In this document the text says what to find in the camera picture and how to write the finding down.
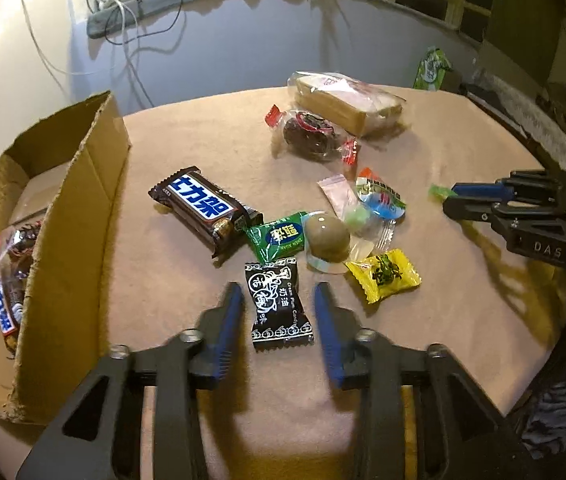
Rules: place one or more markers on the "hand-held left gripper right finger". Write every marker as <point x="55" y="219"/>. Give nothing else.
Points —
<point x="328" y="335"/>

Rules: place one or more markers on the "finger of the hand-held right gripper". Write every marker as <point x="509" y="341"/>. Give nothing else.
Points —
<point x="468" y="209"/>
<point x="478" y="190"/>

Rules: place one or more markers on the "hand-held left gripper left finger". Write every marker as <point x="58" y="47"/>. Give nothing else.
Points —
<point x="229" y="330"/>

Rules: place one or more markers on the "small green candy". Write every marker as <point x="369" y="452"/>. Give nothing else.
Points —
<point x="438" y="191"/>

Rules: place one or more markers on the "black candy packet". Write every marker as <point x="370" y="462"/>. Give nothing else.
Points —
<point x="275" y="305"/>

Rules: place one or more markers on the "green candy packet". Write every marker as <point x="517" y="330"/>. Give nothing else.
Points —
<point x="273" y="237"/>

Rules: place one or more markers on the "pink candy packet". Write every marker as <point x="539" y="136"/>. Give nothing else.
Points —
<point x="338" y="195"/>

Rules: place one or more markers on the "brown cardboard box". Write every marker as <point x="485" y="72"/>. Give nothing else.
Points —
<point x="78" y="240"/>

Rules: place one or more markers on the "yellow candy packet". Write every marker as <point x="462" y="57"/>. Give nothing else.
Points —
<point x="383" y="272"/>

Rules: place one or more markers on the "clear jelly packet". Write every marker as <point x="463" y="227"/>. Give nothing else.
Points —
<point x="378" y="200"/>

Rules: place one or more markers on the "brown braised egg packet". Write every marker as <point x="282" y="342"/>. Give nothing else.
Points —
<point x="325" y="235"/>

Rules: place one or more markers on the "green snack bag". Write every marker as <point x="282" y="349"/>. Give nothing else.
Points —
<point x="430" y="70"/>

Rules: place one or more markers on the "brown chocolate bar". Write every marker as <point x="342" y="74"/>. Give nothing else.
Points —
<point x="198" y="202"/>

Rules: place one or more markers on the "wrapped sandwich bread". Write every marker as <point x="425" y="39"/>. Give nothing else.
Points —
<point x="338" y="102"/>

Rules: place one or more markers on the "striped cloth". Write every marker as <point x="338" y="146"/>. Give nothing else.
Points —
<point x="558" y="420"/>

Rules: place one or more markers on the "dark round cake packet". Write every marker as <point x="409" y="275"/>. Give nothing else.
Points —
<point x="308" y="132"/>

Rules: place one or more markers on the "brown cardboard panel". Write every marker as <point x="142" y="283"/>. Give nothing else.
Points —
<point x="523" y="10"/>

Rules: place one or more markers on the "clear bag of chocolate bars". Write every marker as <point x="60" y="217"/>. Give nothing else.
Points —
<point x="5" y="305"/>

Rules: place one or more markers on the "grey windowsill cloth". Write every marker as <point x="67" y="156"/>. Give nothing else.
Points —
<point x="163" y="0"/>

